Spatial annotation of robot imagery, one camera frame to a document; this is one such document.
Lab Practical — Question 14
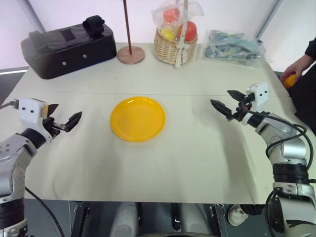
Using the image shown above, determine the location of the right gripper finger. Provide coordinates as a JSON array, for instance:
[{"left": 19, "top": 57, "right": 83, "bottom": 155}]
[
  {"left": 210, "top": 99, "right": 233, "bottom": 121},
  {"left": 227, "top": 90, "right": 246, "bottom": 101}
]

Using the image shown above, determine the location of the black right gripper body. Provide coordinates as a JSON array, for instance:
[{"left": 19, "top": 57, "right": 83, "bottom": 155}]
[{"left": 232, "top": 92, "right": 255, "bottom": 121}]

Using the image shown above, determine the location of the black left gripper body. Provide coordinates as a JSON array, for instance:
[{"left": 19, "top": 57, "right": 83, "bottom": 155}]
[{"left": 41, "top": 117, "right": 67, "bottom": 139}]

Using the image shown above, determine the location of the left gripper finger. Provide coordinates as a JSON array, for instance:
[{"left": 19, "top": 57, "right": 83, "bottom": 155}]
[
  {"left": 47, "top": 103, "right": 59, "bottom": 117},
  {"left": 64, "top": 111, "right": 83, "bottom": 133}
]

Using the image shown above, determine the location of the small orange fruit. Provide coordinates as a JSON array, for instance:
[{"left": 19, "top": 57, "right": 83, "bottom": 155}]
[{"left": 283, "top": 75, "right": 298, "bottom": 89}]

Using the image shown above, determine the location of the yellow plastic plate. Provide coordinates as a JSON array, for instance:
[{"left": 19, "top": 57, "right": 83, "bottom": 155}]
[{"left": 110, "top": 96, "right": 166, "bottom": 142}]

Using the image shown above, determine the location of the yellow fruit in bag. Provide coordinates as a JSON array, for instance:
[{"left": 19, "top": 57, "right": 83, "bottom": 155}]
[{"left": 160, "top": 26, "right": 177, "bottom": 40}]

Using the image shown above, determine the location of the orange fruit in bag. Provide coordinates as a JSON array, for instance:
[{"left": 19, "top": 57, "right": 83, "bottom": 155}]
[{"left": 162, "top": 7, "right": 180, "bottom": 23}]

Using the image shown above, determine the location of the clear plastic fruit bag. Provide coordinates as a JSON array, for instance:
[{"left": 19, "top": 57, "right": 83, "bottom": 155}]
[{"left": 151, "top": 0, "right": 205, "bottom": 41}]

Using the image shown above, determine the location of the person's bare hand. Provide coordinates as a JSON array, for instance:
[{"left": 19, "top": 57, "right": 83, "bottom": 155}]
[{"left": 283, "top": 55, "right": 312, "bottom": 82}]

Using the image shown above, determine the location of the plastic bag of teal items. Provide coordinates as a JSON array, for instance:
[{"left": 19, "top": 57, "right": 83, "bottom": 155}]
[{"left": 201, "top": 29, "right": 267, "bottom": 67}]

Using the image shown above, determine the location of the black padded case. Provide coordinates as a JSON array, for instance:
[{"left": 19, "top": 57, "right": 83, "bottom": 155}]
[{"left": 20, "top": 15, "right": 117, "bottom": 80}]

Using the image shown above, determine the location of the person's black clothed body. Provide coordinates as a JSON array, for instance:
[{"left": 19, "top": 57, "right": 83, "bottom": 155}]
[{"left": 288, "top": 63, "right": 316, "bottom": 138}]

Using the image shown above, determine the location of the red apple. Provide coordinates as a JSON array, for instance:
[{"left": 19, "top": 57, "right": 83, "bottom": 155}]
[{"left": 178, "top": 21, "right": 198, "bottom": 41}]

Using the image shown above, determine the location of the wooden stand with round base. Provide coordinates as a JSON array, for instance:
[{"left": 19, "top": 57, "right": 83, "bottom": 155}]
[{"left": 117, "top": 0, "right": 146, "bottom": 65}]

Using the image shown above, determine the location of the person's black sleeve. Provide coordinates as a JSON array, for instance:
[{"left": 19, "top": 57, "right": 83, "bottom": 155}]
[{"left": 304, "top": 37, "right": 316, "bottom": 59}]

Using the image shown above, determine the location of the white tablecloth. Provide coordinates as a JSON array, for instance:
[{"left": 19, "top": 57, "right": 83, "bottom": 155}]
[{"left": 0, "top": 42, "right": 301, "bottom": 205}]

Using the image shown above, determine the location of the white shoe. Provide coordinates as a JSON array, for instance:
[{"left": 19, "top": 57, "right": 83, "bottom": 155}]
[{"left": 227, "top": 204, "right": 249, "bottom": 227}]

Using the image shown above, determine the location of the grey rounded robot leg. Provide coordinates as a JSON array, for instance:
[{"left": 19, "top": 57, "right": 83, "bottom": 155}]
[
  {"left": 181, "top": 203, "right": 215, "bottom": 237},
  {"left": 110, "top": 202, "right": 139, "bottom": 237}
]

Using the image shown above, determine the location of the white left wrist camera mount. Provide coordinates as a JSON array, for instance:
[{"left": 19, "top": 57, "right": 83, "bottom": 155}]
[{"left": 17, "top": 98, "right": 54, "bottom": 143}]

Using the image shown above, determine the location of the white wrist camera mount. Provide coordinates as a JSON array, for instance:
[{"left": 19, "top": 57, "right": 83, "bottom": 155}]
[
  {"left": 17, "top": 98, "right": 54, "bottom": 143},
  {"left": 245, "top": 82, "right": 269, "bottom": 112}
]

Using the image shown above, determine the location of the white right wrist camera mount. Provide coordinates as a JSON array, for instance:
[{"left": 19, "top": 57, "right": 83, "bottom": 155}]
[{"left": 245, "top": 82, "right": 269, "bottom": 112}]

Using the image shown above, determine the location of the grey left wrist cable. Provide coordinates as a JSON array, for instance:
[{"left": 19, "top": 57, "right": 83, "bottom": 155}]
[{"left": 0, "top": 99, "right": 20, "bottom": 110}]

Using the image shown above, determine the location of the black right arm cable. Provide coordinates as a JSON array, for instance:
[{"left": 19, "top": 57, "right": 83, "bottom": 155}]
[{"left": 246, "top": 110, "right": 312, "bottom": 173}]

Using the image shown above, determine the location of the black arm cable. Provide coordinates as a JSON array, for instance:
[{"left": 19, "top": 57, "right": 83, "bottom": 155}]
[
  {"left": 24, "top": 187, "right": 65, "bottom": 237},
  {"left": 246, "top": 110, "right": 312, "bottom": 173}
]

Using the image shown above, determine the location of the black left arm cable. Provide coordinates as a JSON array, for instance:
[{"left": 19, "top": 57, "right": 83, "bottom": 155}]
[{"left": 24, "top": 187, "right": 65, "bottom": 237}]

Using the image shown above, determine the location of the wicker basket with rope handle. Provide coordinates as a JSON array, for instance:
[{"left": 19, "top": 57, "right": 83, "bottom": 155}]
[{"left": 154, "top": 0, "right": 198, "bottom": 69}]

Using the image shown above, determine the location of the grey window frame post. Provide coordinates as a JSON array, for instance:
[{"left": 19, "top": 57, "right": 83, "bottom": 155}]
[
  {"left": 256, "top": 0, "right": 283, "bottom": 38},
  {"left": 31, "top": 0, "right": 47, "bottom": 33}
]

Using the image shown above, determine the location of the black table frame bar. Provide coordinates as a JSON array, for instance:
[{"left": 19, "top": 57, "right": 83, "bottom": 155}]
[
  {"left": 209, "top": 204, "right": 230, "bottom": 237},
  {"left": 71, "top": 201, "right": 91, "bottom": 237}
]

